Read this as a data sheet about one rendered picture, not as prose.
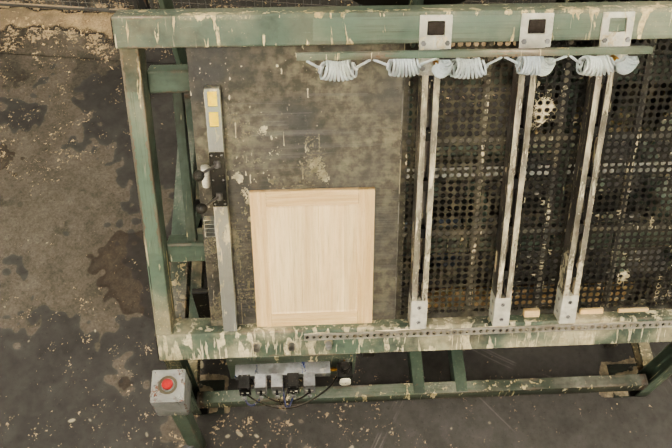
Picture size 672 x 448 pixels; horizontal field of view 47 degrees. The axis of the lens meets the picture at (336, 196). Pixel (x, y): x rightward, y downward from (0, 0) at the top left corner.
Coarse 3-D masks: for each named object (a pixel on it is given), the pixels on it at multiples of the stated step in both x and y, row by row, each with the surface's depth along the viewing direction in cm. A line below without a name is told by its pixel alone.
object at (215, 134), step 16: (208, 112) 252; (208, 128) 254; (208, 144) 257; (224, 144) 261; (224, 160) 260; (224, 208) 268; (224, 224) 270; (224, 240) 273; (224, 256) 276; (224, 272) 279; (224, 288) 282; (224, 304) 285; (224, 320) 288
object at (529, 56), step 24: (528, 48) 227; (552, 48) 227; (576, 48) 227; (600, 48) 227; (624, 48) 227; (648, 48) 228; (336, 72) 231; (408, 72) 232; (456, 72) 233; (480, 72) 234; (528, 72) 234; (600, 72) 236
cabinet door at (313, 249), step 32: (256, 192) 268; (288, 192) 269; (320, 192) 269; (352, 192) 270; (256, 224) 274; (288, 224) 275; (320, 224) 275; (352, 224) 276; (256, 256) 279; (288, 256) 280; (320, 256) 281; (352, 256) 282; (256, 288) 285; (288, 288) 286; (320, 288) 287; (352, 288) 288; (288, 320) 292; (320, 320) 293; (352, 320) 294
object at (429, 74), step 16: (432, 16) 235; (448, 16) 236; (448, 32) 238; (432, 48) 240; (448, 48) 240; (432, 64) 242; (448, 64) 229; (432, 80) 249; (432, 96) 252; (432, 112) 253; (416, 128) 262; (432, 128) 255; (416, 144) 263; (432, 144) 258; (416, 160) 264; (432, 160) 261; (416, 176) 265; (432, 176) 263; (416, 192) 266; (432, 192) 266; (416, 208) 268; (432, 208) 269; (416, 224) 271; (416, 240) 274; (416, 256) 277; (416, 272) 280; (416, 288) 283; (416, 304) 286; (416, 320) 289
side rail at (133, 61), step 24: (144, 48) 251; (144, 72) 250; (144, 96) 248; (144, 120) 251; (144, 144) 255; (144, 168) 258; (144, 192) 262; (144, 216) 266; (144, 240) 270; (168, 264) 285; (168, 288) 283; (168, 312) 284
